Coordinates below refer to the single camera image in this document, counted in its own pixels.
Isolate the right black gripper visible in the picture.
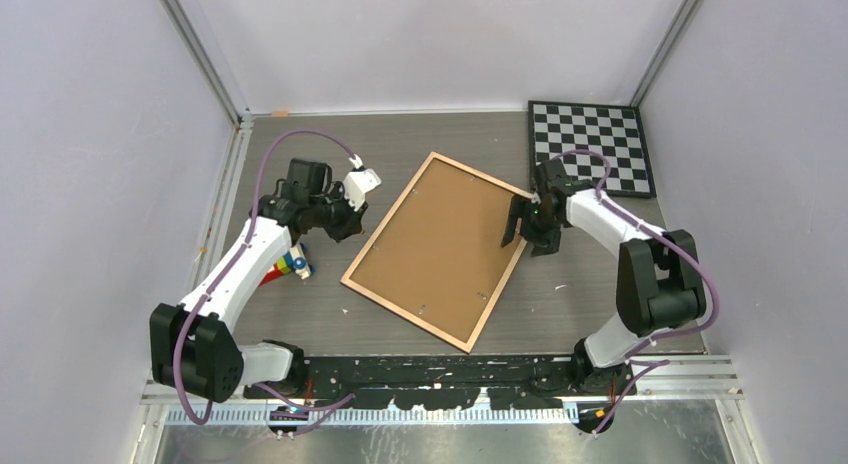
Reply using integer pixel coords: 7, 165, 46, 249
502, 194, 562, 258

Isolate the black wooden picture frame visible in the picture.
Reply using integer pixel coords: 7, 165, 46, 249
340, 150, 535, 354

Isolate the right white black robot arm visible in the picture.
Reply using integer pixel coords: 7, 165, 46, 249
501, 155, 707, 395

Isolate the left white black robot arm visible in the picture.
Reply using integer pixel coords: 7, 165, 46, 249
149, 157, 381, 403

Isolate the colourful toy block truck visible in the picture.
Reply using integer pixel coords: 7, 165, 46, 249
260, 243, 315, 286

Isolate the black white checkerboard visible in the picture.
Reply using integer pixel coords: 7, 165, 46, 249
527, 100, 656, 198

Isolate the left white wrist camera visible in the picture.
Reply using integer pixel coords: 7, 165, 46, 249
342, 154, 382, 211

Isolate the brown frame backing board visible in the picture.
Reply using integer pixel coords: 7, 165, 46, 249
348, 158, 527, 346

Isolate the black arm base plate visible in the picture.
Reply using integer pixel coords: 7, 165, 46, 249
244, 354, 633, 411

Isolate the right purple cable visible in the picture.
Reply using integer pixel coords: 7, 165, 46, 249
547, 148, 722, 436

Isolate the purple cable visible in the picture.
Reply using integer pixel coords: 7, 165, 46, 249
172, 128, 359, 437
547, 148, 722, 436

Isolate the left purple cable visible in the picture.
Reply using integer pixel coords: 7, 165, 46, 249
172, 128, 359, 437

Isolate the aluminium rail frame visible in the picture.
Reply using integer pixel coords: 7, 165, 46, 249
130, 353, 764, 463

